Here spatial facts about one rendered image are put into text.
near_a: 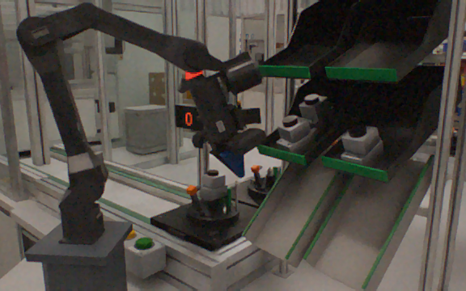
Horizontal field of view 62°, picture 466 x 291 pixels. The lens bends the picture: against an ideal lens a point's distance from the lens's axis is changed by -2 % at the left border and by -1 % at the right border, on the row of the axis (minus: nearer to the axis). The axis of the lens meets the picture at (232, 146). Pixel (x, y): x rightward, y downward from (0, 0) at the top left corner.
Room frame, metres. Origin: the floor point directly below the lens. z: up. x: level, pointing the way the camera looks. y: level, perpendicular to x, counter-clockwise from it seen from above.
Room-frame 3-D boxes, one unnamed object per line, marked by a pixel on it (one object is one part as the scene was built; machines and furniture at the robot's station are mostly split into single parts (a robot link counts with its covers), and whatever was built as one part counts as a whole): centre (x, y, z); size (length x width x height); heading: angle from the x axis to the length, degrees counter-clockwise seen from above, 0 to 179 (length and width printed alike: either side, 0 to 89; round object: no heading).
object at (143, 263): (0.88, 0.26, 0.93); 0.21 x 0.07 x 0.06; 49
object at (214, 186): (0.99, 0.04, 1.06); 0.08 x 0.04 x 0.07; 139
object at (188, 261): (1.05, 0.36, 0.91); 0.89 x 0.06 x 0.11; 49
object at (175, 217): (0.99, 0.05, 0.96); 0.24 x 0.24 x 0.02; 49
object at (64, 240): (0.67, 0.28, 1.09); 0.07 x 0.07 x 0.06; 86
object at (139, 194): (1.20, 0.26, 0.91); 0.84 x 0.28 x 0.10; 49
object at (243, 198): (1.18, -0.12, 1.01); 0.24 x 0.24 x 0.13; 49
